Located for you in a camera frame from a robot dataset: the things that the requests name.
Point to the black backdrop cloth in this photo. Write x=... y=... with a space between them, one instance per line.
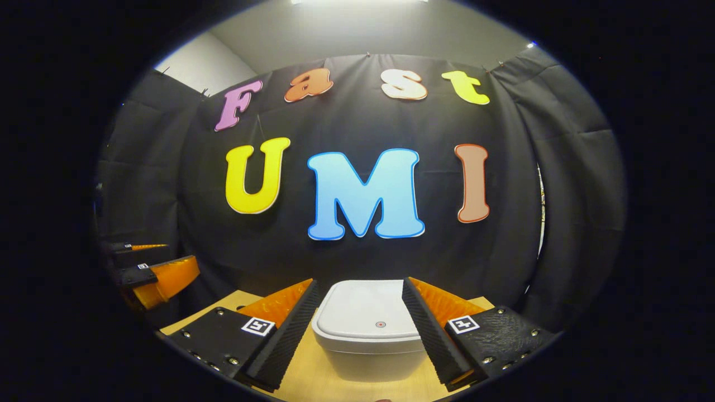
x=357 y=123

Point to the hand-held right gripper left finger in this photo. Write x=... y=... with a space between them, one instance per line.
x=287 y=340

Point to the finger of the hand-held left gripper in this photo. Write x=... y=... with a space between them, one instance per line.
x=139 y=247
x=167 y=276

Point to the wooden desktop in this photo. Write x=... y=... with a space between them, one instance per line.
x=313 y=385

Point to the white desktop garbage bin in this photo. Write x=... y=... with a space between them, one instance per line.
x=368 y=312

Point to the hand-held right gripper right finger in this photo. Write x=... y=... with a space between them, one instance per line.
x=430 y=340

